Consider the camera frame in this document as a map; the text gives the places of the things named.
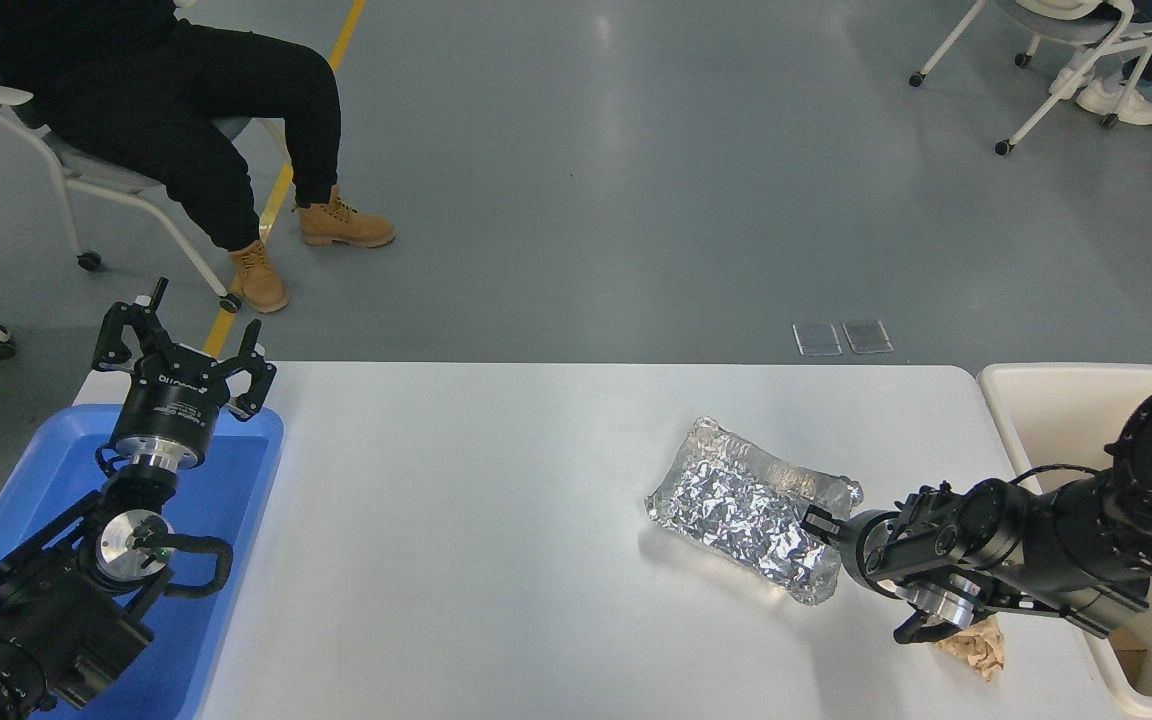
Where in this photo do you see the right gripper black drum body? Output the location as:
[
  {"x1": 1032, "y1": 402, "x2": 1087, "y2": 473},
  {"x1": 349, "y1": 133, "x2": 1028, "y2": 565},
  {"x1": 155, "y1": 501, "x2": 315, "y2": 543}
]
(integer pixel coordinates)
[{"x1": 836, "y1": 509, "x2": 903, "y2": 599}]

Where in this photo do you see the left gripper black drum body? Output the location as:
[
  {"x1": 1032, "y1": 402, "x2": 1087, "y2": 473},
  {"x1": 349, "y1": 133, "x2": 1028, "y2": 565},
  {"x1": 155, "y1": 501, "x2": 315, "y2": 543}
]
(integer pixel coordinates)
[{"x1": 112, "y1": 350, "x2": 235, "y2": 453}]

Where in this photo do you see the silver foil tray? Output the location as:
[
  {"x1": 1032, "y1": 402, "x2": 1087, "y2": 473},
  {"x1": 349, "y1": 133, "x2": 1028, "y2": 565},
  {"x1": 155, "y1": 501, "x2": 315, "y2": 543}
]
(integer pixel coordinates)
[{"x1": 644, "y1": 416, "x2": 864, "y2": 607}]

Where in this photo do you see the clear floor plate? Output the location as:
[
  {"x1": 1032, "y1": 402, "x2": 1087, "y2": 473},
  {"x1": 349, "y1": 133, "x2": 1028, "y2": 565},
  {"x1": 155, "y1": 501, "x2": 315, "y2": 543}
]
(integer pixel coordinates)
[
  {"x1": 793, "y1": 322, "x2": 844, "y2": 358},
  {"x1": 842, "y1": 320, "x2": 895, "y2": 355}
]

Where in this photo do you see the blue plastic tray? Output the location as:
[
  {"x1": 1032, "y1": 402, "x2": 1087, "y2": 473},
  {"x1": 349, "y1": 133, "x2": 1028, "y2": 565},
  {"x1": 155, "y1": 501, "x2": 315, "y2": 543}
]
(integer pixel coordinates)
[{"x1": 0, "y1": 404, "x2": 286, "y2": 720}]

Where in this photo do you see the crumpled tan paper ball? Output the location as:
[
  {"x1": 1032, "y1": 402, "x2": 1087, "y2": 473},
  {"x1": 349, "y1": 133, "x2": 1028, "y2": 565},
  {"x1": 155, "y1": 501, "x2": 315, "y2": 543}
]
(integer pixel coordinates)
[{"x1": 936, "y1": 613, "x2": 1006, "y2": 683}]

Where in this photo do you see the large pale bin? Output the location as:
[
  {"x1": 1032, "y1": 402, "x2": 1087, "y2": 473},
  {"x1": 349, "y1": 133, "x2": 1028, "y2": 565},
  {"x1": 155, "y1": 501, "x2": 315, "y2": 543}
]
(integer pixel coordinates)
[{"x1": 976, "y1": 362, "x2": 1152, "y2": 720}]

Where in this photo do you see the seated person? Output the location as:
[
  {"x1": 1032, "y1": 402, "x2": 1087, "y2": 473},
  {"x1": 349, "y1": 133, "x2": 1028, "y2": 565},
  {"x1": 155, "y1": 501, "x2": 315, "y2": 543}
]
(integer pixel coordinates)
[{"x1": 0, "y1": 0, "x2": 397, "y2": 314}]

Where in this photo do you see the brown cardboard piece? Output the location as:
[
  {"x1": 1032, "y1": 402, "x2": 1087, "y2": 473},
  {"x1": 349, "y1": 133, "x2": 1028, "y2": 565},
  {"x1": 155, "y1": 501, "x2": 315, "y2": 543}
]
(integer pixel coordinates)
[{"x1": 1111, "y1": 628, "x2": 1149, "y2": 679}]

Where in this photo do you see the person with white shoes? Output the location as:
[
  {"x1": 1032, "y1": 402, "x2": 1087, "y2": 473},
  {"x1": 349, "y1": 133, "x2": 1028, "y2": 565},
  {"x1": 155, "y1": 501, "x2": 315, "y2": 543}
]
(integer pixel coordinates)
[{"x1": 1049, "y1": 0, "x2": 1152, "y2": 127}]

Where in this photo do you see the white frame chair grey seat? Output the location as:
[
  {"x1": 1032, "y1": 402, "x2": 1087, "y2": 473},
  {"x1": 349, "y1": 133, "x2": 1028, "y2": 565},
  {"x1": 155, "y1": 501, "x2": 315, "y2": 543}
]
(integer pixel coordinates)
[{"x1": 0, "y1": 80, "x2": 293, "y2": 313}]

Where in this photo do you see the white frame chair on castors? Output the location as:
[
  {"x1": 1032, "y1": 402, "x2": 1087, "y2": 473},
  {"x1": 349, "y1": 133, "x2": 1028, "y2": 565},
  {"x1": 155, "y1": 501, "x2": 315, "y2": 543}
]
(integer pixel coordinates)
[{"x1": 909, "y1": 0, "x2": 1152, "y2": 157}]

